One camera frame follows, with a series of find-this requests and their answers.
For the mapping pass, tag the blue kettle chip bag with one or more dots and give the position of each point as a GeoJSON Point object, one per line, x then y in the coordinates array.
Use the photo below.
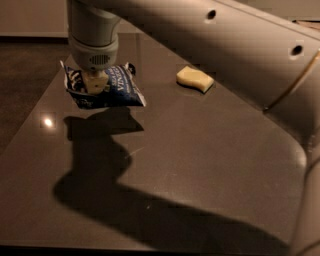
{"type": "Point", "coordinates": [121, 91]}

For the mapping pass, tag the black rxbar chocolate bar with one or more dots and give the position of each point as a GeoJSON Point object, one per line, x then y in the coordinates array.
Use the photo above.
{"type": "Point", "coordinates": [132, 69]}

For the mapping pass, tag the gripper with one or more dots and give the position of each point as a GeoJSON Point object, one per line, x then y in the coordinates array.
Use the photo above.
{"type": "Point", "coordinates": [94, 56]}

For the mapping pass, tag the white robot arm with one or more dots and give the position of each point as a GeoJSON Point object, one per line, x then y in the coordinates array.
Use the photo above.
{"type": "Point", "coordinates": [270, 62]}

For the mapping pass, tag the yellow sponge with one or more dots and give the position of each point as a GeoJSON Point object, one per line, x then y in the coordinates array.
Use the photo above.
{"type": "Point", "coordinates": [194, 78]}

